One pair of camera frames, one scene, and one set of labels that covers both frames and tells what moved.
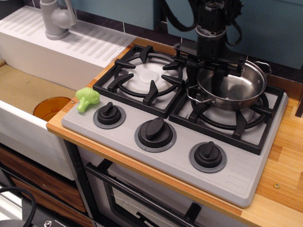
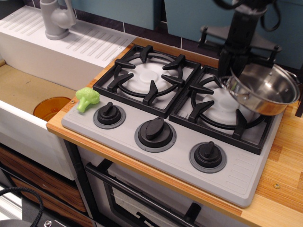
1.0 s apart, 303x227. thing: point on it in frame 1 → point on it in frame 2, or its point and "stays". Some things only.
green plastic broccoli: [87, 95] stays
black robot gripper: [210, 49] → [240, 40]
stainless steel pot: [242, 90] → [267, 90]
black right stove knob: [208, 157] stays
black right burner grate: [245, 128] stays
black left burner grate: [149, 78] stays
